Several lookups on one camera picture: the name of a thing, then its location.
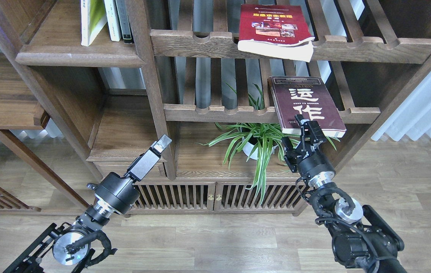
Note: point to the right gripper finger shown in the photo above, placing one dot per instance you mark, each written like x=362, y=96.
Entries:
x=289, y=149
x=301, y=120

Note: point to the maroon book white characters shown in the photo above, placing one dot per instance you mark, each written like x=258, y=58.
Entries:
x=309, y=97

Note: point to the dark green upright book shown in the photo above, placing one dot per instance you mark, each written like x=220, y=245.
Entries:
x=124, y=22

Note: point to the yellow green book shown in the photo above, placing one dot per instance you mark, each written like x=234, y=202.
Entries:
x=93, y=19

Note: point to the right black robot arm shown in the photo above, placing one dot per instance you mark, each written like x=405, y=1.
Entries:
x=360, y=237

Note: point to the red book on top shelf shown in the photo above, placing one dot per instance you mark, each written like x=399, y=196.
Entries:
x=278, y=31

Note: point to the dark wooden bookshelf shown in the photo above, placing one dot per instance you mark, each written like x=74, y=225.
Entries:
x=111, y=99

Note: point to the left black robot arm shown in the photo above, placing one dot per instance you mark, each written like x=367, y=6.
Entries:
x=84, y=243

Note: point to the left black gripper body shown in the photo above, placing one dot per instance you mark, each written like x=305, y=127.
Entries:
x=116, y=194

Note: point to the white plant pot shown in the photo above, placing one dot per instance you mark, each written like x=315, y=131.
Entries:
x=260, y=148

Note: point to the green spider plant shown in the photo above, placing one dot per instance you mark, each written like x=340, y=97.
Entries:
x=236, y=132

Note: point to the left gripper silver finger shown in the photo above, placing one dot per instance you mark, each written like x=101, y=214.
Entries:
x=145, y=162

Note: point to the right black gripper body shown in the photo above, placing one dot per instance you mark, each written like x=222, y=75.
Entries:
x=309, y=161

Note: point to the white upright book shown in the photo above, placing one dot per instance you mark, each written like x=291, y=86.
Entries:
x=113, y=20

